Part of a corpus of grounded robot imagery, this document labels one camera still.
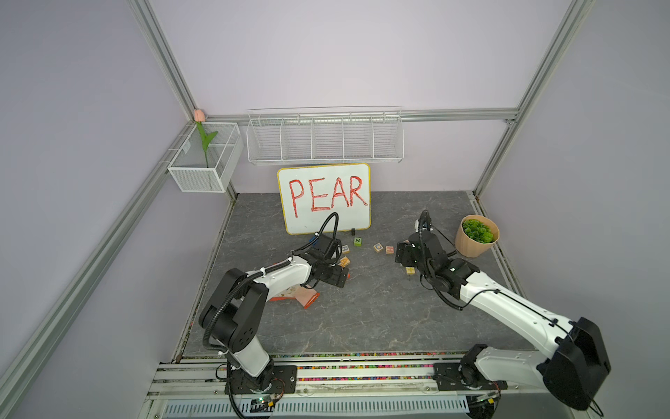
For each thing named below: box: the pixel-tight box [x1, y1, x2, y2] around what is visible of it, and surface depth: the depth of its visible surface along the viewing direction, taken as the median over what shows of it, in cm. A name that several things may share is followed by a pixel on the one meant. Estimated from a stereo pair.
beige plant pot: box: [455, 214, 500, 259], surface depth 95 cm
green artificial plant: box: [462, 219, 494, 244], surface depth 95 cm
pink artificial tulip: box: [193, 109, 219, 169], surface depth 92 cm
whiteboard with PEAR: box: [277, 163, 372, 235], surface depth 101 cm
